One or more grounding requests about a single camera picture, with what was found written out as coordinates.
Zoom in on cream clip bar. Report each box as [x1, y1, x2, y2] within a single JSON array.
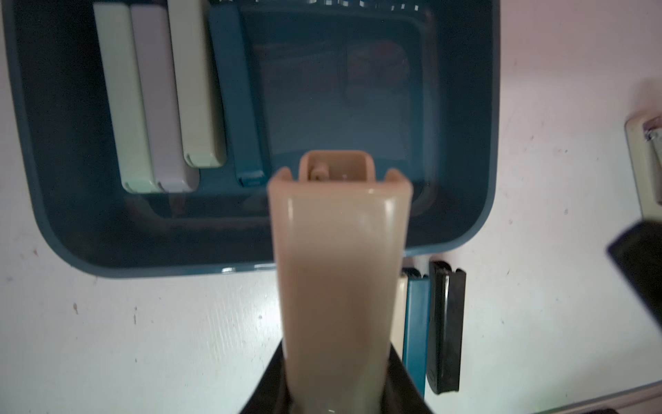
[[391, 274, 409, 359]]

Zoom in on light green clip bar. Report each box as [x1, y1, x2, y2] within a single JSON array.
[[93, 2, 160, 194]]

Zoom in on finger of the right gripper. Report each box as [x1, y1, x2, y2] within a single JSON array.
[[607, 220, 662, 329]]

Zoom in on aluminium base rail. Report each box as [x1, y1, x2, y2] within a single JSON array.
[[544, 381, 661, 414]]

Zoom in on dark teal clip bar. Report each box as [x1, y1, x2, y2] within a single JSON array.
[[208, 1, 270, 187]]

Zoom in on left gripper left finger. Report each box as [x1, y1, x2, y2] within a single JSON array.
[[240, 343, 288, 414]]

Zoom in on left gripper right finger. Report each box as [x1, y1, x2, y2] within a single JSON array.
[[381, 346, 432, 414]]

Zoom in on grey clip bar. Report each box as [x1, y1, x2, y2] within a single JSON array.
[[129, 3, 199, 193]]

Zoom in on beige clip bar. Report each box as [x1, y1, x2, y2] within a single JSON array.
[[267, 150, 413, 413]]

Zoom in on teal plastic storage box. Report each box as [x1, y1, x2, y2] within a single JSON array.
[[1, 1, 501, 279]]

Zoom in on pale green clip bar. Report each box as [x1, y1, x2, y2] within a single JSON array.
[[167, 1, 227, 168]]

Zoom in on black clip bar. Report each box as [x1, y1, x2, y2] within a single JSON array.
[[427, 260, 467, 395]]

